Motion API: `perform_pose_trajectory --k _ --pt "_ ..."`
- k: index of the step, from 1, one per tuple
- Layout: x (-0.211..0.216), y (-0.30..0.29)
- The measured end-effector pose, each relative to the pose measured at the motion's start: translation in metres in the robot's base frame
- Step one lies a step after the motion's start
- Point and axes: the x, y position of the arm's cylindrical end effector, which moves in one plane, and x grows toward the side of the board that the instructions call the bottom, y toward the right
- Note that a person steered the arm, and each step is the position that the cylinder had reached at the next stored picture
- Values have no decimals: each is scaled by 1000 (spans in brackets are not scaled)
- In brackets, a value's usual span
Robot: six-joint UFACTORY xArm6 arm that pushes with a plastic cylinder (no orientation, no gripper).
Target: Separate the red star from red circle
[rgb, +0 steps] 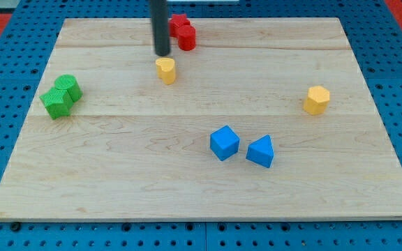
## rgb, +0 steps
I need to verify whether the red star block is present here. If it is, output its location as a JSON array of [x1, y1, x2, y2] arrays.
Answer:
[[168, 13, 191, 38]]

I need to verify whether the blue cube block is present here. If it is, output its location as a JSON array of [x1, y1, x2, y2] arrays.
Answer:
[[209, 125, 240, 161]]

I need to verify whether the yellow heart block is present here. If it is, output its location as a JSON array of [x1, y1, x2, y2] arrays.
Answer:
[[155, 57, 176, 84]]

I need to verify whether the light wooden board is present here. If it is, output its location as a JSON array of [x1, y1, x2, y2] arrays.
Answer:
[[0, 17, 402, 222]]

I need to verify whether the blue triangle block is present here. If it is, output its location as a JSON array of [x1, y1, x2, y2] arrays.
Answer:
[[246, 135, 274, 168]]

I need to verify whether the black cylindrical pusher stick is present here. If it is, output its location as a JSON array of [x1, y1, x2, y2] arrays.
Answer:
[[149, 0, 170, 56]]

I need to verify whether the yellow hexagon block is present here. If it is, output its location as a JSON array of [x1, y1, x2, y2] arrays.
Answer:
[[303, 86, 330, 115]]

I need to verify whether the green star block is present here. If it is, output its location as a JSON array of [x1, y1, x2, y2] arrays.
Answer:
[[40, 87, 74, 120]]

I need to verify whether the red cylinder block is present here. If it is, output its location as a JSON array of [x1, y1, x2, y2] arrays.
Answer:
[[177, 25, 196, 51]]

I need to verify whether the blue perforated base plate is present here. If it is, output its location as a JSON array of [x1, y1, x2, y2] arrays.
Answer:
[[0, 0, 402, 250]]

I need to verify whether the green cylinder block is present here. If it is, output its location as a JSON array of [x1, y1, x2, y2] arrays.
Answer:
[[54, 75, 83, 102]]

